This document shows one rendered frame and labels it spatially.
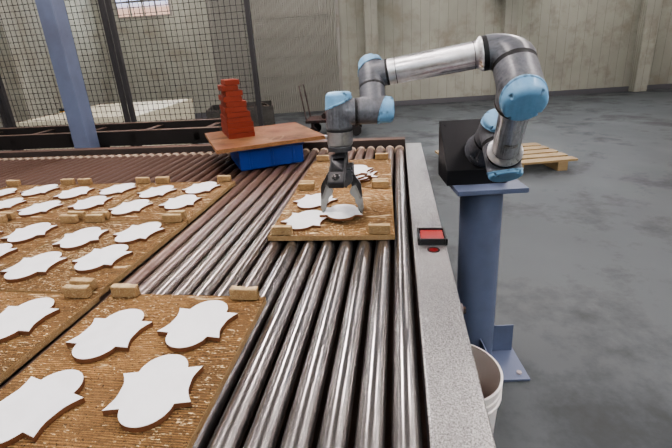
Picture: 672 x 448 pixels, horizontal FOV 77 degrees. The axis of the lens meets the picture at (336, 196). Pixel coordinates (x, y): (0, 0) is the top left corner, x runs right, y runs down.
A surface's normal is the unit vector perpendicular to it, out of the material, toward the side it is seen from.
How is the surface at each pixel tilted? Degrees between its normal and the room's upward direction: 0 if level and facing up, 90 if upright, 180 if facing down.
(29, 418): 0
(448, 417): 0
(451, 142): 46
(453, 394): 0
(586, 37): 90
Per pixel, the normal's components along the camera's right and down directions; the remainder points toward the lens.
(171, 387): -0.06, -0.94
